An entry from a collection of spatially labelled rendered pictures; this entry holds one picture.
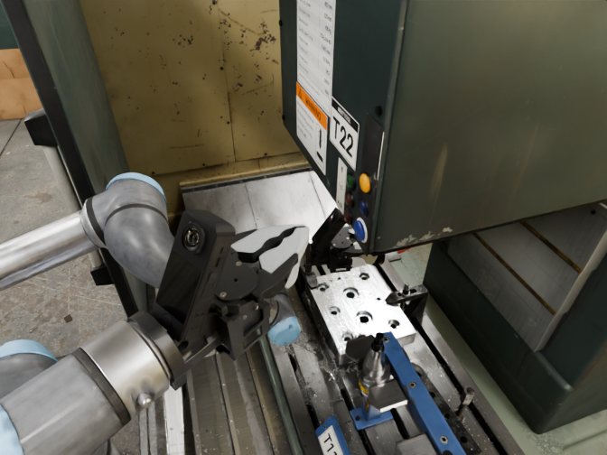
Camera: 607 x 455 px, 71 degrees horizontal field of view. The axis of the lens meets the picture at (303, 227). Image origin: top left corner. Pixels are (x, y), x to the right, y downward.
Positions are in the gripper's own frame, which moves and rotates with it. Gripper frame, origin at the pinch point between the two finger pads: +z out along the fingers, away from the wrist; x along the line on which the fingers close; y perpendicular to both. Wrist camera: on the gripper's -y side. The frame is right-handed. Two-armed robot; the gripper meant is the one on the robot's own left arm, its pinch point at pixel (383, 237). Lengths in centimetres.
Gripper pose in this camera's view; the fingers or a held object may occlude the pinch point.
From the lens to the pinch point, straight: 109.5
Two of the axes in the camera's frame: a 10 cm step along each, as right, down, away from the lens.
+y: 0.1, 7.8, 6.3
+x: 1.3, 6.2, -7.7
